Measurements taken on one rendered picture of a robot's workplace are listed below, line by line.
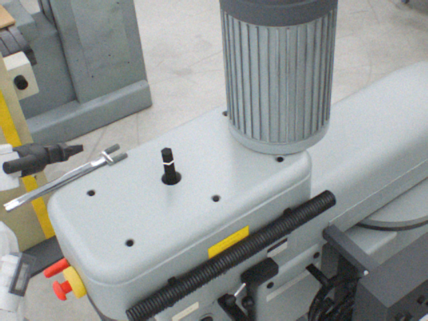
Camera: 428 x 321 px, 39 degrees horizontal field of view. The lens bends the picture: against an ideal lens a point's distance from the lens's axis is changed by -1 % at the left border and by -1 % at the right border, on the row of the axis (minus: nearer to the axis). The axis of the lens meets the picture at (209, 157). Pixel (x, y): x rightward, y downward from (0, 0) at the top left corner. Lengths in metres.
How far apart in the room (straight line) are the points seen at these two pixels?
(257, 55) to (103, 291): 0.47
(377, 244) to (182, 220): 0.59
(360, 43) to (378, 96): 3.41
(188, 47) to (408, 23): 1.76
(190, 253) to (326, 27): 0.44
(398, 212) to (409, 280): 0.35
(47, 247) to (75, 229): 2.50
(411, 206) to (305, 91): 0.57
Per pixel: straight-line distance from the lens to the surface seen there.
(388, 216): 1.51
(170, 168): 1.10
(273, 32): 0.99
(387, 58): 4.77
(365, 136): 1.40
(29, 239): 3.57
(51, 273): 1.28
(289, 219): 1.16
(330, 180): 1.31
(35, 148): 1.80
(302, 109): 1.10
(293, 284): 1.42
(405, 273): 1.21
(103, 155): 1.19
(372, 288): 1.18
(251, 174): 1.12
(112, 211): 1.09
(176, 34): 5.08
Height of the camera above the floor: 2.69
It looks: 44 degrees down
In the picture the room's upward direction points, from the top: 6 degrees counter-clockwise
